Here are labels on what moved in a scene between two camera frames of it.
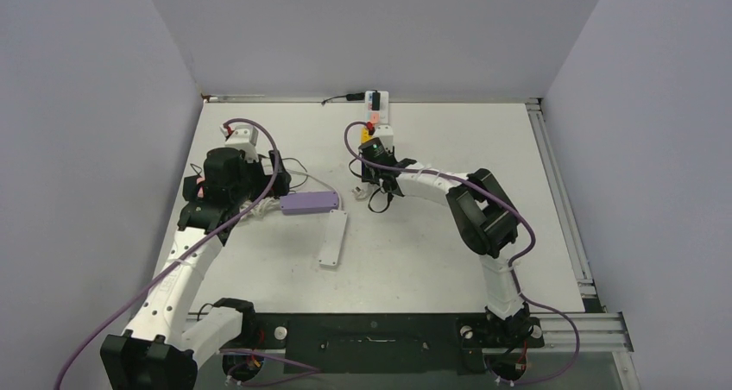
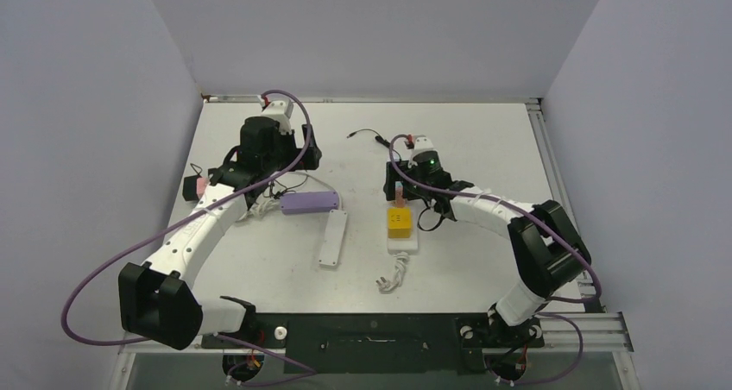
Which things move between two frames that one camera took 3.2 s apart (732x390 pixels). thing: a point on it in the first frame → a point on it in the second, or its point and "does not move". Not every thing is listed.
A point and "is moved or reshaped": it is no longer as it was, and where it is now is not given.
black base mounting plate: x=385 y=344 does not move
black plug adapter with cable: x=360 y=97 is moved or reshaped
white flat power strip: x=333 y=238 does not move
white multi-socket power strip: x=384 y=106 → x=395 y=246
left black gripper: x=278 y=186 → x=288 y=140
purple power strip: x=309 y=202 does not move
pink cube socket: x=200 y=192 does not move
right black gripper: x=369 y=178 → x=394 y=176
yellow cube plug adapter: x=365 y=135 → x=399 y=223
